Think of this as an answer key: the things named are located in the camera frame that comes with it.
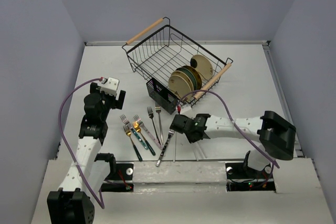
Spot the clear chopstick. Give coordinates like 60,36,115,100
173,133,177,163
193,146,203,161

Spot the silver fork tortoiseshell handle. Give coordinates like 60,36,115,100
156,129,175,167

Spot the black fork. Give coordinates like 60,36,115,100
147,106,161,144

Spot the plain silver fork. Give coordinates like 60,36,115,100
155,102,164,145

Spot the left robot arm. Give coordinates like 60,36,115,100
47,77,125,223

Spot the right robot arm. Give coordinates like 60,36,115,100
170,111,296,178

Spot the black perforated cutlery holder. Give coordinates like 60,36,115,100
146,78,178,114

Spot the beige plate in front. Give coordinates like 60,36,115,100
168,75,191,99

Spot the beige plate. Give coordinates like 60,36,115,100
170,70,194,91
190,55,214,80
168,75,191,99

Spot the gold rimmed dark plate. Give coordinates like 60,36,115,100
181,65,203,91

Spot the dark green plate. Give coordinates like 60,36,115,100
175,67,200,91

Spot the beige plate in middle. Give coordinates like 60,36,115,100
170,70,194,91

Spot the beige plate at back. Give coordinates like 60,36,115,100
190,55,214,80

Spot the silver fork teal handle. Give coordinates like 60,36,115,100
120,114,149,150

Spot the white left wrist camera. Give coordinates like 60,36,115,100
100,77,120,97

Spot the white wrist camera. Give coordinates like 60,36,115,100
100,77,120,97
177,104,193,117

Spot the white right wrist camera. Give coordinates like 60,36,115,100
177,104,193,117

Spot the silver fork pink handle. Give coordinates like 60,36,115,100
133,115,162,150

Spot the gold fork dark green handle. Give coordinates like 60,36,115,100
123,125,143,162

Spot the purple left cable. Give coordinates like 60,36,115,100
58,77,132,209

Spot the black wire dish rack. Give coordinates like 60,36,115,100
121,17,233,109

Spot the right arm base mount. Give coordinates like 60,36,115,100
225,162,276,192

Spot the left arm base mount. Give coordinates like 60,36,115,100
101,163,134,193

